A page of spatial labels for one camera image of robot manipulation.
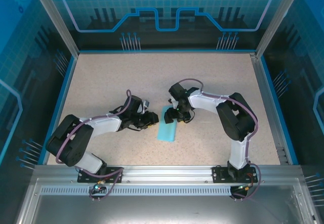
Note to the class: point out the light blue paper sheet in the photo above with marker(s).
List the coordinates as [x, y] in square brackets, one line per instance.
[165, 132]

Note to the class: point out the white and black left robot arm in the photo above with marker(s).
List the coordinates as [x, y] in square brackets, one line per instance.
[106, 125]

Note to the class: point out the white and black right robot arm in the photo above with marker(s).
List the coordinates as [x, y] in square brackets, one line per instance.
[202, 102]

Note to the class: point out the grey sheet metal tray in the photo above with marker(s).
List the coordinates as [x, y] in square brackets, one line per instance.
[162, 208]

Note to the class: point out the small connector with green light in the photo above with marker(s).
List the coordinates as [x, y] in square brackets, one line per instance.
[244, 187]
[97, 188]

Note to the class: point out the blue table edge strip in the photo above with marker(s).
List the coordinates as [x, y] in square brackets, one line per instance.
[59, 107]
[277, 107]

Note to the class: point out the aluminium frame beam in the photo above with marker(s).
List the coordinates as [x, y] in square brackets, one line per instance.
[167, 174]

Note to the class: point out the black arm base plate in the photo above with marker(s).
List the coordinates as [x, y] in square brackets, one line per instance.
[111, 170]
[219, 174]

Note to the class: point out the aluminium side rail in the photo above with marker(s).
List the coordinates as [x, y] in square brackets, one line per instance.
[267, 107]

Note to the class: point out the blue printed enclosure panel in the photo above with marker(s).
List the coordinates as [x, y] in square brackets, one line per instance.
[20, 82]
[303, 82]
[167, 6]

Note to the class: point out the aluminium frame post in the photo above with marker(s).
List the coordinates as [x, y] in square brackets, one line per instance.
[274, 21]
[58, 21]

